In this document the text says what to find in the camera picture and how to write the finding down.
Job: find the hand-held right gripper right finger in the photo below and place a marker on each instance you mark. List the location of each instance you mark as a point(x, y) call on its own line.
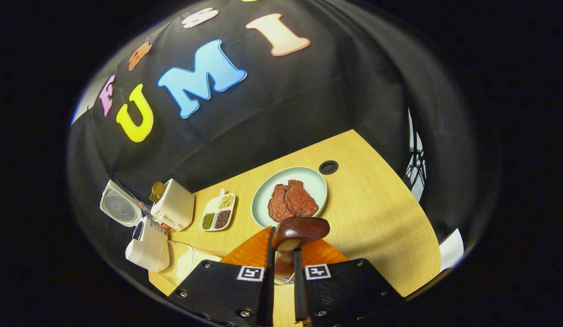
point(299, 295)

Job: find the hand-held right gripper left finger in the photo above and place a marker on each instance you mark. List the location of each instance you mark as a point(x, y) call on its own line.
point(268, 295)

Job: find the brown wooden spoon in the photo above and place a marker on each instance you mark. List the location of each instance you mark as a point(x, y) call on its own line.
point(302, 229)

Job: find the clear box of rice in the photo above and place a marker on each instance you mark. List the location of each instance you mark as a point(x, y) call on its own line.
point(190, 261)

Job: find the white rice cooker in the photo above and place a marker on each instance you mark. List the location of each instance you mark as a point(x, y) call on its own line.
point(120, 206)

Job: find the white divided bean dish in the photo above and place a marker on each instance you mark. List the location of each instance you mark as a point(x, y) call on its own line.
point(218, 211)

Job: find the pale green plate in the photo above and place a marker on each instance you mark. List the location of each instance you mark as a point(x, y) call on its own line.
point(308, 181)

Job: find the white toaster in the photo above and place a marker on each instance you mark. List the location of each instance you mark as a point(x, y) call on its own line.
point(177, 204)

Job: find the clear water bottle red label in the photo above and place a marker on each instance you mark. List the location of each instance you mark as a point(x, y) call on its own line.
point(160, 221)

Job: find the black table grommet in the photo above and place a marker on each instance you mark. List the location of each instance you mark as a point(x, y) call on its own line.
point(328, 167)

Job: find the brown bread slices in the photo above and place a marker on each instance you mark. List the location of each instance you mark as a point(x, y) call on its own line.
point(158, 191)

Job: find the white sheet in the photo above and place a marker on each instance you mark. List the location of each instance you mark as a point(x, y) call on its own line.
point(451, 250)

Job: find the black tripod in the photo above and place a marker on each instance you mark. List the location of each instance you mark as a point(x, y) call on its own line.
point(415, 168)

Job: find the black backdrop cloth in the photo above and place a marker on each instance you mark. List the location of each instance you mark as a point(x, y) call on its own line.
point(331, 91)

